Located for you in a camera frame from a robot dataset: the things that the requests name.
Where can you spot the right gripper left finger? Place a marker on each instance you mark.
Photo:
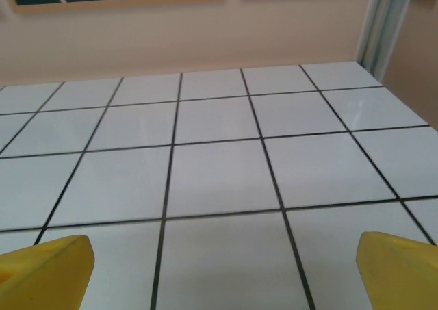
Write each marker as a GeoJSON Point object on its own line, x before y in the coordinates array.
{"type": "Point", "coordinates": [44, 275]}

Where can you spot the aluminium corner post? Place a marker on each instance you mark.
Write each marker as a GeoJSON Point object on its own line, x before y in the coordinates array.
{"type": "Point", "coordinates": [383, 22]}

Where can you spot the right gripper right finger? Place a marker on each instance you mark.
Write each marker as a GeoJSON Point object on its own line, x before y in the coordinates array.
{"type": "Point", "coordinates": [400, 275]}

